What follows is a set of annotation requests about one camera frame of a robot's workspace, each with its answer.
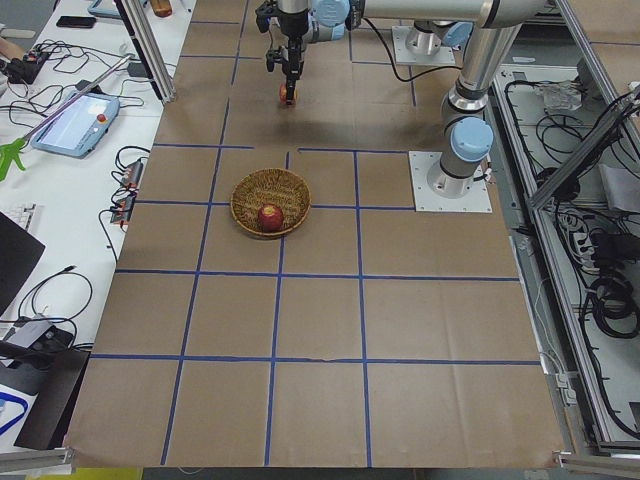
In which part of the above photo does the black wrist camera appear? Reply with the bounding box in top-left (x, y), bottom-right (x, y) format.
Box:
top-left (265, 46), bottom-right (288, 72)
top-left (255, 0), bottom-right (280, 34)

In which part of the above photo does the black braided camera cable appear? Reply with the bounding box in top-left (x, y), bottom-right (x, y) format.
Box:
top-left (359, 17), bottom-right (461, 84)

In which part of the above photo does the dark red apple in basket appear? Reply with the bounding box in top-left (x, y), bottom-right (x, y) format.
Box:
top-left (258, 203), bottom-right (284, 233)

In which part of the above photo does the brown drink bottle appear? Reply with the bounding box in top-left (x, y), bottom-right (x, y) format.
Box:
top-left (149, 0), bottom-right (173, 18)

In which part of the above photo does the woven wicker basket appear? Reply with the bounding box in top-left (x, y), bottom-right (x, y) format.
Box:
top-left (230, 168), bottom-right (311, 239)

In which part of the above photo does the black laptop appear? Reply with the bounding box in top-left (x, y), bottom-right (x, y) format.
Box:
top-left (0, 214), bottom-right (45, 313)

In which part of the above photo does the blue teach pendant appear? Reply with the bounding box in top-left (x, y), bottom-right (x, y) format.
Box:
top-left (30, 93), bottom-right (120, 158)
top-left (87, 0), bottom-right (120, 19)

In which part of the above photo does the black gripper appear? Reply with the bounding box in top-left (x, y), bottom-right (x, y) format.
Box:
top-left (285, 38), bottom-right (304, 105)

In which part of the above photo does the black smartphone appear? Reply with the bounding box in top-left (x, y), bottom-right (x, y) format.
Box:
top-left (56, 15), bottom-right (97, 29)

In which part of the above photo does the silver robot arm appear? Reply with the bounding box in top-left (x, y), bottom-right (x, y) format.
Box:
top-left (347, 0), bottom-right (544, 199)
top-left (255, 1), bottom-right (473, 106)

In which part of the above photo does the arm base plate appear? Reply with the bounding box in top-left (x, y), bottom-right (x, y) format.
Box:
top-left (408, 151), bottom-right (492, 214)
top-left (392, 26), bottom-right (456, 67)

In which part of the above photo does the white keyboard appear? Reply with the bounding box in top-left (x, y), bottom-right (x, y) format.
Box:
top-left (1, 202), bottom-right (43, 232)

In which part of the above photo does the aluminium frame post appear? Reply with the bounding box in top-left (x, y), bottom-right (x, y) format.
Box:
top-left (115, 0), bottom-right (176, 105)

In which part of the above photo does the red yellow apple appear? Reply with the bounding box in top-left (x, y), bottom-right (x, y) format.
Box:
top-left (279, 84), bottom-right (297, 107)

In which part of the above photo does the orange usb hub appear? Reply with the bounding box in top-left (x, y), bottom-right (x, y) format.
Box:
top-left (120, 160), bottom-right (144, 189)
top-left (110, 195), bottom-right (135, 227)

